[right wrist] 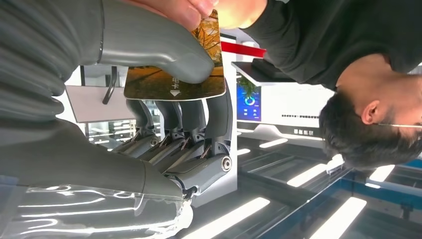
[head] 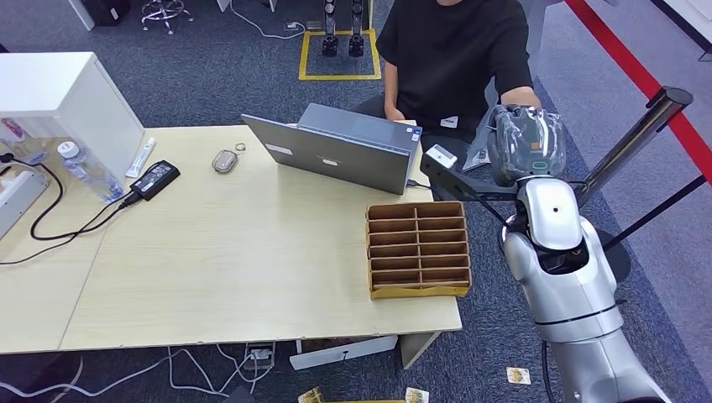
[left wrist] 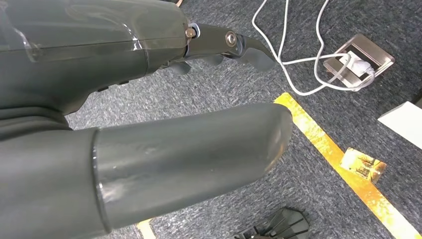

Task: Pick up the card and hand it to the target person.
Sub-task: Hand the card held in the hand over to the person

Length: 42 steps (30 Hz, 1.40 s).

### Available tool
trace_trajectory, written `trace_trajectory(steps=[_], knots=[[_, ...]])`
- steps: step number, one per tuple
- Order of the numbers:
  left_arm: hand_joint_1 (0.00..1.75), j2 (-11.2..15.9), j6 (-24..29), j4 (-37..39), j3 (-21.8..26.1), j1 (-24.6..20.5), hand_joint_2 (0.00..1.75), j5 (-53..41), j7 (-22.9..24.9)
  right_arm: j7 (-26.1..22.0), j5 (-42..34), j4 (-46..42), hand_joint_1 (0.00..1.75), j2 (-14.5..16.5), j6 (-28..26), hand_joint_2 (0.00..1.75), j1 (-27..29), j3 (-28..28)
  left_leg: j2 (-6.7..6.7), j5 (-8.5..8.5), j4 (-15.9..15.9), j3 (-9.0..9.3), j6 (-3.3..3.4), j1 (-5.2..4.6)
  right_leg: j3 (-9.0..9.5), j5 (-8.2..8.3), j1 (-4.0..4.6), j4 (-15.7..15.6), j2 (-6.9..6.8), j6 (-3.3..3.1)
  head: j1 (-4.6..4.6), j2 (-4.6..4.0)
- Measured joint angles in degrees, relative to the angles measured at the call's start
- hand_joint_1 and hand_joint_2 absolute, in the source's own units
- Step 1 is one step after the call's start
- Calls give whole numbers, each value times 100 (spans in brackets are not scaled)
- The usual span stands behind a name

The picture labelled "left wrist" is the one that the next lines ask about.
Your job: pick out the ribbed grey left arm sleeve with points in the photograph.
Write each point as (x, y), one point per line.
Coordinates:
(26, 120)

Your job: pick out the yellow printed card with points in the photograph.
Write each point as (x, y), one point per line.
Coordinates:
(362, 165)

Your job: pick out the metal floor socket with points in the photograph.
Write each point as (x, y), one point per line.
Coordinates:
(369, 49)

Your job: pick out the black robot foot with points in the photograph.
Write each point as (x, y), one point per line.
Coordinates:
(283, 226)

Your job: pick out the white plug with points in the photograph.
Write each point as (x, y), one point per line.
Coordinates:
(357, 66)

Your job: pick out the yellow floor tape line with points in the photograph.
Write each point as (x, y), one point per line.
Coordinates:
(329, 148)

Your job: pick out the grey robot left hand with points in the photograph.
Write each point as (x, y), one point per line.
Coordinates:
(132, 165)

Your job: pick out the white flat board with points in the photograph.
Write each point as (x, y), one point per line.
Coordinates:
(405, 123)

